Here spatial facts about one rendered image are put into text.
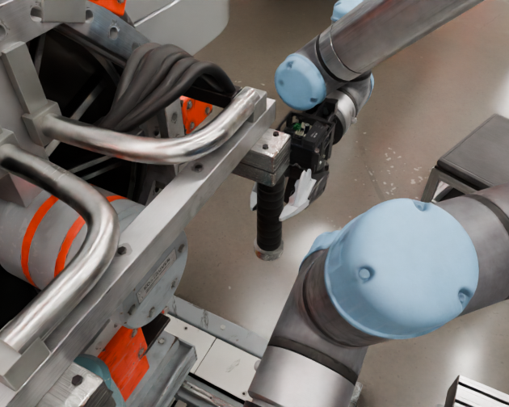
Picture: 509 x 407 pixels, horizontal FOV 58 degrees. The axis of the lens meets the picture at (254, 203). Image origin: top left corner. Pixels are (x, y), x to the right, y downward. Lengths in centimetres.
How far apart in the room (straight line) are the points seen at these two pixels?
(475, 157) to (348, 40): 110
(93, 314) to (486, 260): 28
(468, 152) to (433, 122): 75
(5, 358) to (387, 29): 48
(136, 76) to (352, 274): 35
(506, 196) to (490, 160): 132
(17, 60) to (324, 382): 39
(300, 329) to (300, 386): 4
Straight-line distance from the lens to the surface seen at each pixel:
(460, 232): 28
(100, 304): 39
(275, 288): 156
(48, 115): 52
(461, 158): 162
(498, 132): 179
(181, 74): 51
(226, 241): 168
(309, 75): 62
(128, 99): 52
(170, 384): 124
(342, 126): 73
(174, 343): 122
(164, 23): 105
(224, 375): 133
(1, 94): 51
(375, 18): 58
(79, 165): 77
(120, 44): 61
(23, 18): 51
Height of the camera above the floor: 128
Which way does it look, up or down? 45 degrees down
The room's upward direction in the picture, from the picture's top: straight up
